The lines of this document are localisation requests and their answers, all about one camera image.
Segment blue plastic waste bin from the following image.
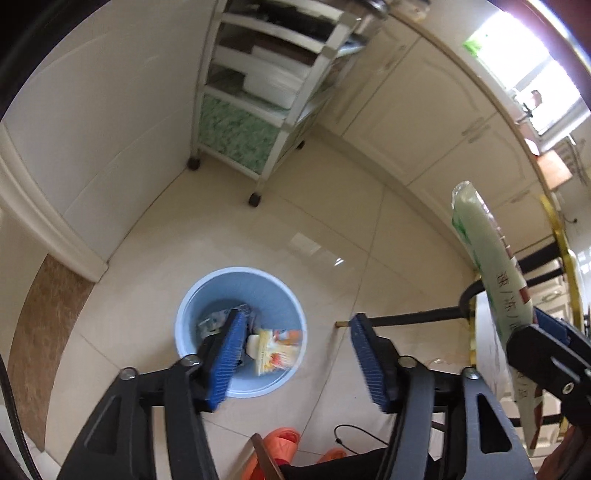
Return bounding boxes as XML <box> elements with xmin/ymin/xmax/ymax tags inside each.
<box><xmin>174</xmin><ymin>267</ymin><xmax>306</xmax><ymax>400</ymax></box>

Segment white rolling storage cart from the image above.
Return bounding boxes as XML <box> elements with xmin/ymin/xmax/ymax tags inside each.
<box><xmin>187</xmin><ymin>0</ymin><xmax>384</xmax><ymax>206</ymax></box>

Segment crumpled grey wrapper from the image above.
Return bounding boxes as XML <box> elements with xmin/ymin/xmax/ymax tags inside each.
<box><xmin>198</xmin><ymin>310</ymin><xmax>232</xmax><ymax>340</ymax></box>

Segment bright window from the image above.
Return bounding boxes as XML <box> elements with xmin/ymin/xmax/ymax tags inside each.
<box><xmin>462</xmin><ymin>9</ymin><xmax>585</xmax><ymax>139</ymax></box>

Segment person's dark trousers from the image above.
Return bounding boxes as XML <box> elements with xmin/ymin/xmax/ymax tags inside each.
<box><xmin>277</xmin><ymin>443</ymin><xmax>444</xmax><ymax>480</ymax></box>

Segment thick black cable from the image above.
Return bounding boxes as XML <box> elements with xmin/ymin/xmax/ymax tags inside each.
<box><xmin>0</xmin><ymin>353</ymin><xmax>40</xmax><ymax>480</ymax></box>

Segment green white plastic packet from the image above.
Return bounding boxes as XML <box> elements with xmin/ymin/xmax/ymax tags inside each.
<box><xmin>451</xmin><ymin>181</ymin><xmax>548</xmax><ymax>459</ymax></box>

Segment white plastic tray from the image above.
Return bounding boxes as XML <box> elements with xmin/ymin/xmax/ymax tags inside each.
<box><xmin>242</xmin><ymin>60</ymin><xmax>308</xmax><ymax>109</ymax></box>

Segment black table leg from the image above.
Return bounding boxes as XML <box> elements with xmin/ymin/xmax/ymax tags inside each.
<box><xmin>335</xmin><ymin>277</ymin><xmax>488</xmax><ymax>330</ymax></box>

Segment thin black cable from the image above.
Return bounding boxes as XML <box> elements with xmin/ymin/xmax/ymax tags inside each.
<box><xmin>333</xmin><ymin>425</ymin><xmax>384</xmax><ymax>450</ymax></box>

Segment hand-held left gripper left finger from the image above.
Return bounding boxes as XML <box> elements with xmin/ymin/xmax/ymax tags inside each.
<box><xmin>58</xmin><ymin>308</ymin><xmax>249</xmax><ymax>480</ymax></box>

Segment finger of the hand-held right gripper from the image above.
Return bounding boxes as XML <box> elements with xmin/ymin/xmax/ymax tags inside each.
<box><xmin>507</xmin><ymin>324</ymin><xmax>591</xmax><ymax>428</ymax></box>
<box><xmin>534</xmin><ymin>308</ymin><xmax>591</xmax><ymax>363</ymax></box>

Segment cream kitchen cabinets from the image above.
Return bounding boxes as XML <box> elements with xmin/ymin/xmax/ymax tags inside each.
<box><xmin>300</xmin><ymin>9</ymin><xmax>561</xmax><ymax>250</ymax></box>

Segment brown cardboard box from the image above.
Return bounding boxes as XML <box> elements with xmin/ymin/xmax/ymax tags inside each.
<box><xmin>538</xmin><ymin>148</ymin><xmax>575</xmax><ymax>190</ymax></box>

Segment yellow orange snack packet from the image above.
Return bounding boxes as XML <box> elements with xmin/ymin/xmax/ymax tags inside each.
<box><xmin>253</xmin><ymin>328</ymin><xmax>303</xmax><ymax>377</ymax></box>

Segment cream door frame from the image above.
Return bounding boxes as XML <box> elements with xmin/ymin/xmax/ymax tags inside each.
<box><xmin>0</xmin><ymin>122</ymin><xmax>109</xmax><ymax>283</ymax></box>

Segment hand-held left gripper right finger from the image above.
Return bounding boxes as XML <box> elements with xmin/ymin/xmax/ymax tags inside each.
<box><xmin>349</xmin><ymin>313</ymin><xmax>535</xmax><ymax>480</ymax></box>

